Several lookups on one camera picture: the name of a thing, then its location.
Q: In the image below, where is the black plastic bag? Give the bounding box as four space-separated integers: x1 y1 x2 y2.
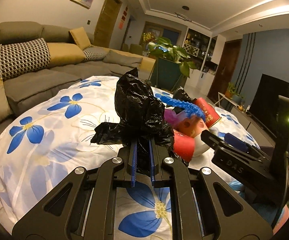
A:
91 69 189 176

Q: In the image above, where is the dark wooden door right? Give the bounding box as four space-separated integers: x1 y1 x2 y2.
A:
207 39 242 103

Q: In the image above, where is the black flat television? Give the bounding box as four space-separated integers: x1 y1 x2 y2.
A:
249 74 289 139

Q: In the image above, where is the green potted plant teal pot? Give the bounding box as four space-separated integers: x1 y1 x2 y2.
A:
148 37 196 92

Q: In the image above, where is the small potted plant blue pot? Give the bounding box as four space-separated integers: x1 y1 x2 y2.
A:
232 93 244 105

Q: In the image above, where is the orange white paper cup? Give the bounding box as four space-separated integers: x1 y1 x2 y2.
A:
175 116 209 157

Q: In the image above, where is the floral white blue tablecloth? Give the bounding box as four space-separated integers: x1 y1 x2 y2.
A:
0 75 262 240

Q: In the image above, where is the houndstooth cushion near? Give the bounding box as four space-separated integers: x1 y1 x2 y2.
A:
0 38 51 81

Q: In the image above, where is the yellow upright cushion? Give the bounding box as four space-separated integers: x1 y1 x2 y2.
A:
69 27 91 50

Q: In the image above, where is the display cabinet with bottles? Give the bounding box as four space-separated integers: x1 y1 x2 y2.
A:
183 29 218 75

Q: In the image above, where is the yellow flat cushion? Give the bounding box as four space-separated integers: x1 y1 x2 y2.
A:
47 43 85 68

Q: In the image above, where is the white side table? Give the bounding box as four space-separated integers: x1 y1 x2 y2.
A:
214 92 239 108

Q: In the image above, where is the houndstooth cushion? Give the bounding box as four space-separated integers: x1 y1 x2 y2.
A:
83 47 109 62
0 38 51 81

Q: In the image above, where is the houndstooth cushion far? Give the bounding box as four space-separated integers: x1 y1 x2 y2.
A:
83 47 109 62

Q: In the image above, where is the magenta crumpled wrapper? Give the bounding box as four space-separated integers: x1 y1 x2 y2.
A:
164 109 186 127

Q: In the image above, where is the ceiling lamp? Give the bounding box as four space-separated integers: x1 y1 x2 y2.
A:
175 5 192 22

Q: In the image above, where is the grey tv cabinet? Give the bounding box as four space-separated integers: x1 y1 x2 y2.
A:
231 107 275 148

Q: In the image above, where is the small potted plant orange pot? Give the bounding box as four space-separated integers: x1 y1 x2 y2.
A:
225 82 236 99

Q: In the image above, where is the grey sectional sofa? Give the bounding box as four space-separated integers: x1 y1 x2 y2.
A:
0 22 154 133

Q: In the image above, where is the wooden door left wall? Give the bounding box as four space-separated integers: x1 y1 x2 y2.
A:
93 0 122 48

